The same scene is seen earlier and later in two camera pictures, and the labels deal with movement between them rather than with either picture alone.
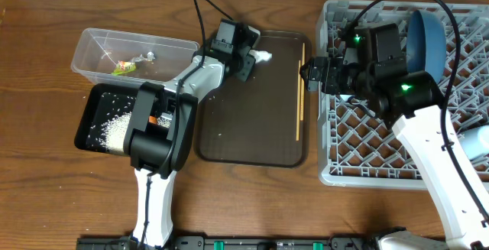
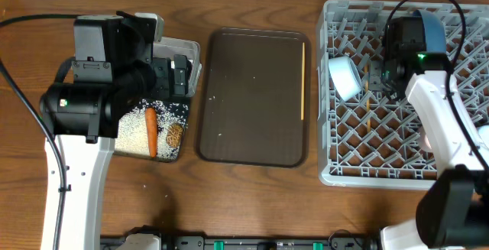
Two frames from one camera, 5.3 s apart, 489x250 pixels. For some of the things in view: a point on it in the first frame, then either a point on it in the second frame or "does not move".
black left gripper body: [242, 63] -> [163, 82]
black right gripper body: [338, 79] -> [377, 76]
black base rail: [237, 243] does not move
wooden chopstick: [298, 112] -> [367, 97]
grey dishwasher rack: [354, 149] does not move
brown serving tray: [254, 124] does not move
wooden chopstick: [302, 73] does not move
